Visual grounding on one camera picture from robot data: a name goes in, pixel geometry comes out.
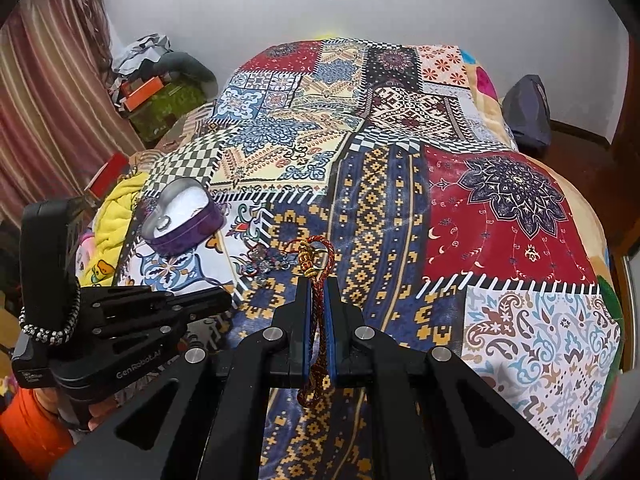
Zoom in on red braided cord bracelet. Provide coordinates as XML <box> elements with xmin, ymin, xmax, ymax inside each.
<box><xmin>284</xmin><ymin>235</ymin><xmax>337</xmax><ymax>409</ymax></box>

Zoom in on patchwork printed blanket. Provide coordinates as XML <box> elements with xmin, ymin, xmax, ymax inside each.
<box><xmin>114</xmin><ymin>37</ymin><xmax>627</xmax><ymax>480</ymax></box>

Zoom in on black and white cloth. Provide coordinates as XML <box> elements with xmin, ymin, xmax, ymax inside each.
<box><xmin>110</xmin><ymin>34</ymin><xmax>174</xmax><ymax>80</ymax></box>

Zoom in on red box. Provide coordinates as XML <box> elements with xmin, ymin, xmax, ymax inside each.
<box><xmin>84</xmin><ymin>152</ymin><xmax>132</xmax><ymax>197</ymax></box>

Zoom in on dark blue backpack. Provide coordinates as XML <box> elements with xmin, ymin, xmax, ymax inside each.
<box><xmin>501</xmin><ymin>74</ymin><xmax>553</xmax><ymax>155</ymax></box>

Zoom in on yellow cartoon blanket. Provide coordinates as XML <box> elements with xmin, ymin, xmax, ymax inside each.
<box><xmin>75</xmin><ymin>169</ymin><xmax>152</xmax><ymax>289</ymax></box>

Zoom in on purple heart-shaped tin box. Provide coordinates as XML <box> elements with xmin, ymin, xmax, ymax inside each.
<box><xmin>140</xmin><ymin>177</ymin><xmax>226</xmax><ymax>256</ymax></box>

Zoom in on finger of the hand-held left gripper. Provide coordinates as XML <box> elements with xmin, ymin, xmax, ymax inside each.
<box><xmin>82</xmin><ymin>285</ymin><xmax>234</xmax><ymax>325</ymax></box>
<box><xmin>97</xmin><ymin>317</ymin><xmax>189</xmax><ymax>360</ymax></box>

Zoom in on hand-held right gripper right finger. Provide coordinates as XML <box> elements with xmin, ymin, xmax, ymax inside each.
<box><xmin>322</xmin><ymin>277</ymin><xmax>593</xmax><ymax>480</ymax></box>

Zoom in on black white beaded bracelet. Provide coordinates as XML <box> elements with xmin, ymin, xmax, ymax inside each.
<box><xmin>18</xmin><ymin>274</ymin><xmax>82</xmax><ymax>346</ymax></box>

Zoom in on green cloth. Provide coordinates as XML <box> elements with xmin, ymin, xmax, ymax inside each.
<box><xmin>127</xmin><ymin>82</ymin><xmax>212</xmax><ymax>147</ymax></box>

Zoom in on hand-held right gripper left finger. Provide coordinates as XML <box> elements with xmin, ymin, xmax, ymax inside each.
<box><xmin>47</xmin><ymin>277</ymin><xmax>321</xmax><ymax>480</ymax></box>

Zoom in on striped pink curtain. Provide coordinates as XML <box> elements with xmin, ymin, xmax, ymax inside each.
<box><xmin>0</xmin><ymin>0</ymin><xmax>147</xmax><ymax>223</ymax></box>

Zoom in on orange box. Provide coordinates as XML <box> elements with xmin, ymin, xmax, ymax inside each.
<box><xmin>120</xmin><ymin>76</ymin><xmax>167</xmax><ymax>112</ymax></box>

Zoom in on person's left forearm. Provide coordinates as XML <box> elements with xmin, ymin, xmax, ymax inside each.
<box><xmin>0</xmin><ymin>387</ymin><xmax>72</xmax><ymax>467</ymax></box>

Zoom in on dark beaded bracelet on bed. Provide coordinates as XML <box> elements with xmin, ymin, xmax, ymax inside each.
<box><xmin>242</xmin><ymin>244</ymin><xmax>302</xmax><ymax>282</ymax></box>

